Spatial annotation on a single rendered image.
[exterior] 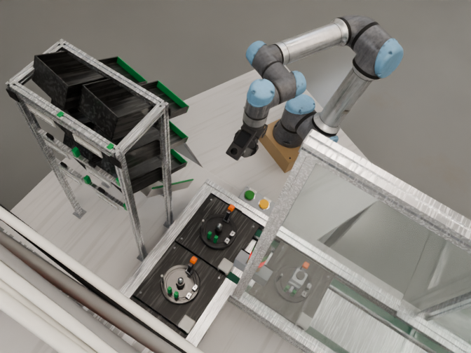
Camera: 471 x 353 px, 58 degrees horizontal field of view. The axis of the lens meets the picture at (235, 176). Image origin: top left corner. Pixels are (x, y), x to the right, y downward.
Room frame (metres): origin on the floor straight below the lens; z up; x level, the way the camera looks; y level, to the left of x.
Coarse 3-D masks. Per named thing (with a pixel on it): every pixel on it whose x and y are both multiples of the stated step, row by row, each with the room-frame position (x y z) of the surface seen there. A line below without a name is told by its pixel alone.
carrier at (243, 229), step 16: (208, 208) 0.69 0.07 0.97; (224, 208) 0.70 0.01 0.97; (192, 224) 0.60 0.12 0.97; (208, 224) 0.61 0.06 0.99; (224, 224) 0.63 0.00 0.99; (240, 224) 0.65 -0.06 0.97; (256, 224) 0.67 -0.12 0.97; (176, 240) 0.53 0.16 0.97; (192, 240) 0.54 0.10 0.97; (208, 240) 0.55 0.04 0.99; (224, 240) 0.56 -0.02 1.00; (240, 240) 0.59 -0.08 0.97; (208, 256) 0.49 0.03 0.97; (224, 256) 0.51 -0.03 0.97; (224, 272) 0.45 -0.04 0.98
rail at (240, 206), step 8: (208, 184) 0.80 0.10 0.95; (216, 184) 0.80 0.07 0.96; (216, 192) 0.77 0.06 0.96; (224, 192) 0.78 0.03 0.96; (224, 200) 0.74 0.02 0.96; (232, 200) 0.75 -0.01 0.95; (240, 200) 0.76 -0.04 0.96; (240, 208) 0.72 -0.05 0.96; (248, 208) 0.73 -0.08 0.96; (248, 216) 0.70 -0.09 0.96; (256, 216) 0.70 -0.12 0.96; (264, 216) 0.71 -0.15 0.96; (264, 224) 0.68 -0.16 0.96
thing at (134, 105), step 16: (112, 80) 0.67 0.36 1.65; (80, 96) 0.59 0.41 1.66; (96, 96) 0.62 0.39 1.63; (112, 96) 0.66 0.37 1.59; (128, 96) 0.70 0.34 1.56; (160, 96) 0.75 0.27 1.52; (176, 96) 0.76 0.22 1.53; (96, 112) 0.56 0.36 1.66; (112, 112) 0.55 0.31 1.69; (128, 112) 0.63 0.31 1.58; (144, 112) 0.60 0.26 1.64; (176, 112) 0.69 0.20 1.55; (112, 128) 0.53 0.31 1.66; (128, 128) 0.55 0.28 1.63
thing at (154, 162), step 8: (176, 152) 0.76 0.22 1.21; (104, 160) 0.59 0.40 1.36; (152, 160) 0.70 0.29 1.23; (160, 160) 0.71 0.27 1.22; (176, 160) 0.74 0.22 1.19; (184, 160) 0.74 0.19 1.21; (104, 168) 0.58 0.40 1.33; (112, 168) 0.57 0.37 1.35; (136, 168) 0.64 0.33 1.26; (144, 168) 0.65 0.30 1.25; (152, 168) 0.66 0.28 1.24; (160, 168) 0.63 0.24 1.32; (176, 168) 0.69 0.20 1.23; (136, 176) 0.60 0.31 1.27; (144, 176) 0.57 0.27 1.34; (152, 176) 0.60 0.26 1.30; (160, 176) 0.63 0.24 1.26; (136, 184) 0.55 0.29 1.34; (144, 184) 0.57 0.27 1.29; (136, 192) 0.54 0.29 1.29
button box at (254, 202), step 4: (244, 188) 0.82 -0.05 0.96; (248, 188) 0.82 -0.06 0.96; (244, 192) 0.80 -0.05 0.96; (256, 192) 0.81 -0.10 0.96; (240, 196) 0.78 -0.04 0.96; (244, 196) 0.78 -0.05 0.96; (256, 196) 0.79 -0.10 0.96; (260, 196) 0.80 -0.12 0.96; (244, 200) 0.76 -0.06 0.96; (248, 200) 0.76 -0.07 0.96; (252, 200) 0.77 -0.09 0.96; (256, 200) 0.77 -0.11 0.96; (260, 200) 0.78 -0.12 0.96; (268, 200) 0.79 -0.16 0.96; (248, 204) 0.75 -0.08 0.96; (252, 204) 0.75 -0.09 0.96; (256, 204) 0.76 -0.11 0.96; (272, 204) 0.78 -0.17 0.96; (256, 208) 0.74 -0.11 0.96; (260, 208) 0.74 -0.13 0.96; (268, 208) 0.75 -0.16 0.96; (272, 208) 0.76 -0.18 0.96; (264, 212) 0.73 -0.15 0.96; (268, 212) 0.73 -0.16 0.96; (268, 216) 0.72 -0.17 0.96
